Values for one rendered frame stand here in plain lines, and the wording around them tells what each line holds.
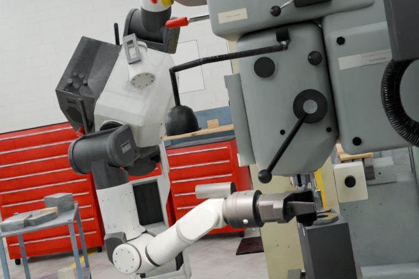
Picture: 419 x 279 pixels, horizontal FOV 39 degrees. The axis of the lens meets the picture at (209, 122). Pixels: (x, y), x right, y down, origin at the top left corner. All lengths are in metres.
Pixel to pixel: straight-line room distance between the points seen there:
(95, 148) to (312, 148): 0.58
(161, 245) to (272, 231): 1.71
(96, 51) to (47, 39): 9.70
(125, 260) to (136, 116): 0.38
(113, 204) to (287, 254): 1.78
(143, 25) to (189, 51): 8.79
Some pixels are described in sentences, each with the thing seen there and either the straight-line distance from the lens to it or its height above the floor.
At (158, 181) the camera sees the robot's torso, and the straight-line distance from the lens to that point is 1.95.
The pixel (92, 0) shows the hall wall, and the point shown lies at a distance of 11.13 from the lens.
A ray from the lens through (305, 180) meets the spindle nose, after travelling 1.34.
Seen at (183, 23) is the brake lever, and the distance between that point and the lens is 1.47.
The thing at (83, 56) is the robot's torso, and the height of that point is 1.68.
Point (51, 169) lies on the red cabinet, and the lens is 6.57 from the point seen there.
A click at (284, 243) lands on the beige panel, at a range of 3.19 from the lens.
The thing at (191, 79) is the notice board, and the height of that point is 1.77.
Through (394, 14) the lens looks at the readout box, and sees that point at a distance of 0.99.
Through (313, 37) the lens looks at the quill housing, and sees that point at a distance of 1.25.
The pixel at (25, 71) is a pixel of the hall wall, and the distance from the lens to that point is 11.59.
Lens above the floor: 1.52
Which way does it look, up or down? 3 degrees down
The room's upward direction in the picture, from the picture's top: 10 degrees counter-clockwise
